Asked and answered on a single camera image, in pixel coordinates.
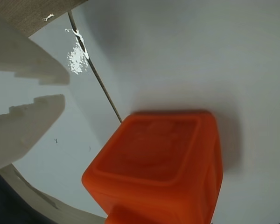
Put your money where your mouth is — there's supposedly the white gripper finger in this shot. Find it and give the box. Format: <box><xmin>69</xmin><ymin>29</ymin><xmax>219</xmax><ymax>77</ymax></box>
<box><xmin>0</xmin><ymin>94</ymin><xmax>65</xmax><ymax>174</ymax></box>
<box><xmin>0</xmin><ymin>14</ymin><xmax>70</xmax><ymax>86</ymax></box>

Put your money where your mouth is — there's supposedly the orange cube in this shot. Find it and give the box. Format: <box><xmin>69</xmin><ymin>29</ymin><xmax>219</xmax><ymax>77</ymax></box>
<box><xmin>81</xmin><ymin>110</ymin><xmax>224</xmax><ymax>224</ymax></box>

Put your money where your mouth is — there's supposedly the white paper sheet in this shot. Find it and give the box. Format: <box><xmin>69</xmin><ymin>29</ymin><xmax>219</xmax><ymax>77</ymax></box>
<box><xmin>0</xmin><ymin>10</ymin><xmax>122</xmax><ymax>220</ymax></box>

